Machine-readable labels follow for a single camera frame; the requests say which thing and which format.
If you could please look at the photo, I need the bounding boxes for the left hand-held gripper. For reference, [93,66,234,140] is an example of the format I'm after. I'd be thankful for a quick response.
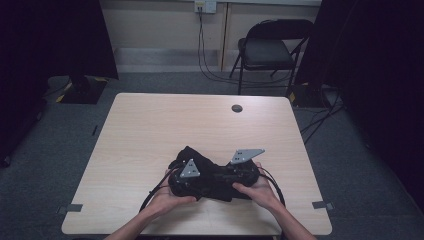
[168,158,202,198]

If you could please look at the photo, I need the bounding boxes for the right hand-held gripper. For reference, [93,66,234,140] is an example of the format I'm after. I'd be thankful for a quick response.
[228,148,267,192]

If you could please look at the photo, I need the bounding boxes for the black pants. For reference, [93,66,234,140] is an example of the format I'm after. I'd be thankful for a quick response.
[167,145,262,203]

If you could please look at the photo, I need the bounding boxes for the person's left hand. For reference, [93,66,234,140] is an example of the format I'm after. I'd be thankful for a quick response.
[147,168,198,218]

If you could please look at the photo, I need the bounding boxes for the person's right hand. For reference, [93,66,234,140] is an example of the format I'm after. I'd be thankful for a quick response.
[231,161,280,215]

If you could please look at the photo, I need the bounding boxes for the black stand base, yellow tape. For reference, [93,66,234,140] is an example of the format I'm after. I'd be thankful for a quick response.
[54,74,109,105]
[287,81,329,109]

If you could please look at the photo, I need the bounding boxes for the black folding chair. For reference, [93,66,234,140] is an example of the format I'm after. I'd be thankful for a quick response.
[229,18,315,98]

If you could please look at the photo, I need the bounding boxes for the large black curtain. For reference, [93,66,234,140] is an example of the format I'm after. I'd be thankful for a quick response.
[0,0,120,168]
[294,0,424,214]

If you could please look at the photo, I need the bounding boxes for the left hand-held gripper black cable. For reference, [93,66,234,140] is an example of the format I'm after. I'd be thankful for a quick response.
[138,163,183,213]

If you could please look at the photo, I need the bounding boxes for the hand-held gripper black cable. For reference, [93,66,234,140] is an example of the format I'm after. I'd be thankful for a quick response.
[258,166,287,208]
[138,163,183,213]

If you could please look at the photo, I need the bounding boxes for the right hand-held gripper black cable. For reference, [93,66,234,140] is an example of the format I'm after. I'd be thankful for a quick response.
[258,166,287,208]

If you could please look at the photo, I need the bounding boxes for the black floor cables bundle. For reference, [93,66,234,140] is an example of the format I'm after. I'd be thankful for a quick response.
[299,87,346,145]

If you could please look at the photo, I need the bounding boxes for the black cable from wall outlet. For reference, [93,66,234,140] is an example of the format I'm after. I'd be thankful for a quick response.
[197,5,295,90]

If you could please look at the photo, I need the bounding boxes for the white wall outlet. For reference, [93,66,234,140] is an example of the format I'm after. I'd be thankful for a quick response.
[194,0,218,15]

